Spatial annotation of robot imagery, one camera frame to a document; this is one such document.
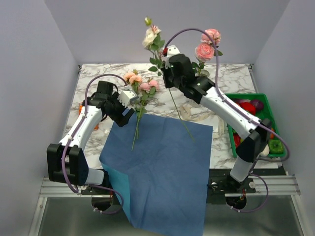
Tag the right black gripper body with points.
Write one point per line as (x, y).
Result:
(169, 81)

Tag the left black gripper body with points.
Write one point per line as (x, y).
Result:
(116, 108)

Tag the pink flower bouquet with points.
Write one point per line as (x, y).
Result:
(145, 90)

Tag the single green flower stem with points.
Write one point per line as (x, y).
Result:
(204, 52)

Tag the small white flower sprig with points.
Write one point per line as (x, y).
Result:
(153, 43)

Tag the blue wrapping paper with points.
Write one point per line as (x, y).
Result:
(160, 166)

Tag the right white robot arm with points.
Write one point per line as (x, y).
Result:
(250, 128)

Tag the white ceramic vase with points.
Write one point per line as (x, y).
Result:
(204, 73)

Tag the orange packet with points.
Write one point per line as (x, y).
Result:
(79, 112)

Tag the red pepper toy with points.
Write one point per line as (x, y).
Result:
(248, 107)

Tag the green plastic basket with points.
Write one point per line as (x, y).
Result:
(265, 113)

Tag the purple onion toy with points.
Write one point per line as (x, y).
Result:
(259, 106)

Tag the red chili toy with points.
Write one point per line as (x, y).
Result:
(237, 139)

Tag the orange pumpkin toy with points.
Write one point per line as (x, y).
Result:
(271, 134)

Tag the white radish toy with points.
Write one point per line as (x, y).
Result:
(265, 151)

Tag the green pepper toy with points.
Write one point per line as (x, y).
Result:
(275, 147)

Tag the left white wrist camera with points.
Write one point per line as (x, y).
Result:
(126, 97)

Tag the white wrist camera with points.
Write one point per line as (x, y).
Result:
(126, 97)
(167, 53)

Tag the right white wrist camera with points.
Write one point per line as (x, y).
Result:
(167, 53)

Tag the aluminium rail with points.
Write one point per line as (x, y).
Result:
(59, 212)

